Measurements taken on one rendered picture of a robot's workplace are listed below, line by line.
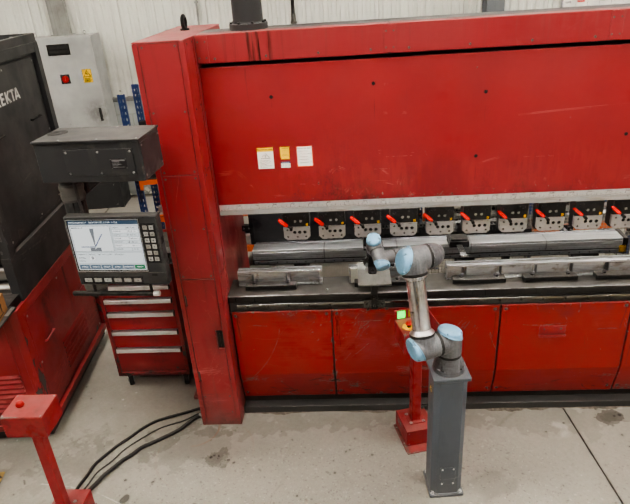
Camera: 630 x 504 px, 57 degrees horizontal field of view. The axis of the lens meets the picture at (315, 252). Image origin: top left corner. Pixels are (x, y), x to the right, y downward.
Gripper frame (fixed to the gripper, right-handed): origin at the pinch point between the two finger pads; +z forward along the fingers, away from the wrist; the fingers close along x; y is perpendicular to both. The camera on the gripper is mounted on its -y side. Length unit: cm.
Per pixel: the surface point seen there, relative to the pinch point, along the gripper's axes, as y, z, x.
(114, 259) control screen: -17, -63, 123
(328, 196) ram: 31.2, -28.5, 23.2
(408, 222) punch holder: 20.1, -15.2, -20.6
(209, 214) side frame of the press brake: 16, -42, 85
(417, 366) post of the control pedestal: -53, 19, -23
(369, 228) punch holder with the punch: 17.9, -13.8, 1.2
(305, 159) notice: 45, -45, 34
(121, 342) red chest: -24, 61, 167
